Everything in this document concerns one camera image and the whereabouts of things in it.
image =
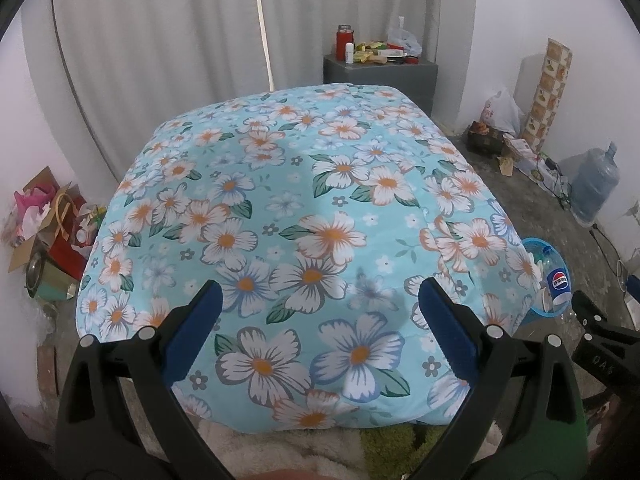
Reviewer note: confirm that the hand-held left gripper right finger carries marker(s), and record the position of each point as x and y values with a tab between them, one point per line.
445	330

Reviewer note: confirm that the metal bowl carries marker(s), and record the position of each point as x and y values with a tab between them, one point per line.
36	275

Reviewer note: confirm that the white curtain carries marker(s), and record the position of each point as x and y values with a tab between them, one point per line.
150	60

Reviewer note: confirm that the pink tissue paper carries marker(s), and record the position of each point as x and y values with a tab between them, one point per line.
32	205

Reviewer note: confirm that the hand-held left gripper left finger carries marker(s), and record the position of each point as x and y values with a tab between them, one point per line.
200	330

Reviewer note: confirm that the patterned paper roll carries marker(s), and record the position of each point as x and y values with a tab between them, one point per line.
547	90

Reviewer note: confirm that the large blue water jug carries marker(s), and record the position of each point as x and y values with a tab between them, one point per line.
595	185

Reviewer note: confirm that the red gift bag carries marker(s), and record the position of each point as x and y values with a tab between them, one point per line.
67	255

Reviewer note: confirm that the clear plastic bag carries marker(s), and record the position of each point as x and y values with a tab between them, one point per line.
405	40

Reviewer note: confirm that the teal box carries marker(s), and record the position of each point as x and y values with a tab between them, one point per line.
55	285

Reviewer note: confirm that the pile of snack packets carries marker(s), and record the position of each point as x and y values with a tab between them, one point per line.
377	52

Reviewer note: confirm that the red tape roll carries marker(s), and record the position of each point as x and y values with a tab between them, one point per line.
411	60

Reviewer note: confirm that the red thermos bottle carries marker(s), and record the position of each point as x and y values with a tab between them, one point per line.
344	40

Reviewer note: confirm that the clear bottle with blue label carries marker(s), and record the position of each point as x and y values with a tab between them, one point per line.
557	282

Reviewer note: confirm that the blue plastic basket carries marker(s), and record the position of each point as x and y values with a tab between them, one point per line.
531	243

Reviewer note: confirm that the white plastic bag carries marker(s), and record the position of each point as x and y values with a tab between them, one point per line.
502	110

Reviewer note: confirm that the floral blue blanket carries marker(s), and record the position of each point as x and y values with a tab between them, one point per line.
300	185

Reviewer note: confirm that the open cardboard box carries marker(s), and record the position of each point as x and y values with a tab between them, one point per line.
25	250

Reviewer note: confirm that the small white bottle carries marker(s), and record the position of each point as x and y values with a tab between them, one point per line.
350	54

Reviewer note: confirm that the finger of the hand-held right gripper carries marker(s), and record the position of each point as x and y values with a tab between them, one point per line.
590	307

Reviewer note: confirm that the white paper packet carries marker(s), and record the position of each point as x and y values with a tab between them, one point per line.
521	149

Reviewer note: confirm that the grey cabinet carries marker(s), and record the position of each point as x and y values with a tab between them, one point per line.
380	80

